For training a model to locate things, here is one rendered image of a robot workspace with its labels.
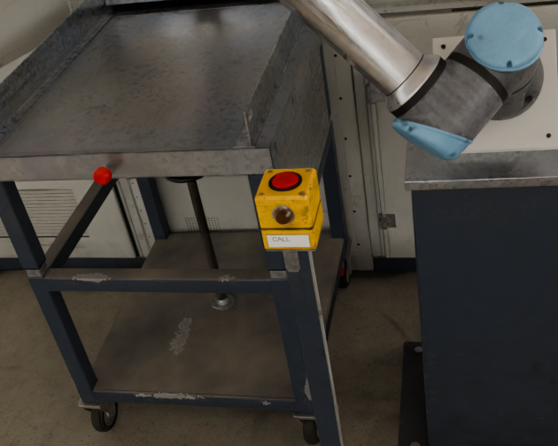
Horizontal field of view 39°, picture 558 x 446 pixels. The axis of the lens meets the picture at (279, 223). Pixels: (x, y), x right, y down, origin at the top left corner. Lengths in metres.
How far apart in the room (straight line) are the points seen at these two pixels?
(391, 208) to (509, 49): 1.02
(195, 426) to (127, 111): 0.85
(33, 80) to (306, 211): 0.86
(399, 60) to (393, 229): 1.07
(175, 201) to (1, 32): 0.70
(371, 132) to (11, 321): 1.25
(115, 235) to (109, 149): 1.05
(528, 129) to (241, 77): 0.57
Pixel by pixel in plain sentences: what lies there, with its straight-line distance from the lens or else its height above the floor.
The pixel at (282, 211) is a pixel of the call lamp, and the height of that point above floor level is 0.88.
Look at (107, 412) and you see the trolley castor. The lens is 2.06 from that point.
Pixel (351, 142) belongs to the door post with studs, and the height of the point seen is 0.45.
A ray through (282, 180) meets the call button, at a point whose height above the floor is 0.91.
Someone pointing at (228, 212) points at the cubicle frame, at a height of 0.22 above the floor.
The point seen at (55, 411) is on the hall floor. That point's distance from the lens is 2.22.
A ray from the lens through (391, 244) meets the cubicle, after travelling 2.28.
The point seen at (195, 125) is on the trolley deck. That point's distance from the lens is 1.47.
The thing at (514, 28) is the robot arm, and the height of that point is 1.01.
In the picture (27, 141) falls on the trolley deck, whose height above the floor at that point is 0.85.
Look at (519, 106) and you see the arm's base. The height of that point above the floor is 0.83.
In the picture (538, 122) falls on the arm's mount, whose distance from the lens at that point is 1.47.
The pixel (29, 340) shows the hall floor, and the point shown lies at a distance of 2.48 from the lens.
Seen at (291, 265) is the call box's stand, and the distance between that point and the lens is 1.21.
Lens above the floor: 1.51
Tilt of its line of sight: 35 degrees down
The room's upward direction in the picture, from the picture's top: 11 degrees counter-clockwise
